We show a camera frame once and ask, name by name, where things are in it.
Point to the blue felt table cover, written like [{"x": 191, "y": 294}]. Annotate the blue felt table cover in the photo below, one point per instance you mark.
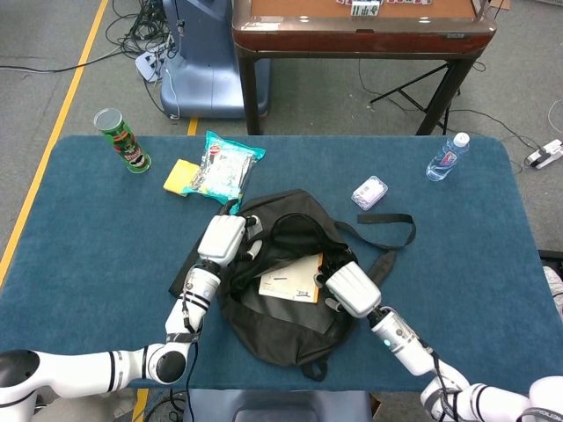
[{"x": 88, "y": 242}]

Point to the white power strip with black plug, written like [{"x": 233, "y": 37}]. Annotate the white power strip with black plug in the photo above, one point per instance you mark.
[{"x": 547, "y": 154}]

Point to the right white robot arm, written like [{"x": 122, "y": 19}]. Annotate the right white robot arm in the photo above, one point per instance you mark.
[{"x": 404, "y": 340}]

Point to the white power strip with plugs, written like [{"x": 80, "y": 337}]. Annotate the white power strip with plugs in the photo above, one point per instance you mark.
[{"x": 147, "y": 63}]

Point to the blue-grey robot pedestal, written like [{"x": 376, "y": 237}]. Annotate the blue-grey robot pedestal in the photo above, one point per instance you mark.
[{"x": 202, "y": 66}]

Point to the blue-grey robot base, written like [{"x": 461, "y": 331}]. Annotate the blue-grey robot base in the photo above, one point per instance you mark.
[{"x": 277, "y": 406}]

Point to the yellow sponge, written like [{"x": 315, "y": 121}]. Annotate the yellow sponge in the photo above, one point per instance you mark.
[{"x": 178, "y": 178}]

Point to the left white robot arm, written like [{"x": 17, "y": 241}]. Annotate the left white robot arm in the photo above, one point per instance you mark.
[{"x": 79, "y": 371}]

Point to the green Pringles can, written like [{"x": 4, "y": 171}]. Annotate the green Pringles can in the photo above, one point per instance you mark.
[{"x": 127, "y": 147}]

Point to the black fabric backpack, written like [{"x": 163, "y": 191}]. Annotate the black fabric backpack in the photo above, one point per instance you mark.
[{"x": 286, "y": 334}]

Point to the teal snack packet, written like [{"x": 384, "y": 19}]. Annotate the teal snack packet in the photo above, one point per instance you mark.
[{"x": 224, "y": 171}]

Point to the clear box of purple clips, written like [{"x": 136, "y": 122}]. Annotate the clear box of purple clips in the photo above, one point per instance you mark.
[{"x": 369, "y": 192}]

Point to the brown mahjong table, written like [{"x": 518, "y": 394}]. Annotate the brown mahjong table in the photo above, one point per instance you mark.
[{"x": 352, "y": 37}]

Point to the clear plastic water bottle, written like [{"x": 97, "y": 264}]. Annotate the clear plastic water bottle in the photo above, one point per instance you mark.
[{"x": 444, "y": 160}]

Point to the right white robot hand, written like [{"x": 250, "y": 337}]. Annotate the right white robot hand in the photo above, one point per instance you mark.
[{"x": 354, "y": 288}]

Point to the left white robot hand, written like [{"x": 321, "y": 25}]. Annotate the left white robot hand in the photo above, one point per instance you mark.
[{"x": 222, "y": 239}]

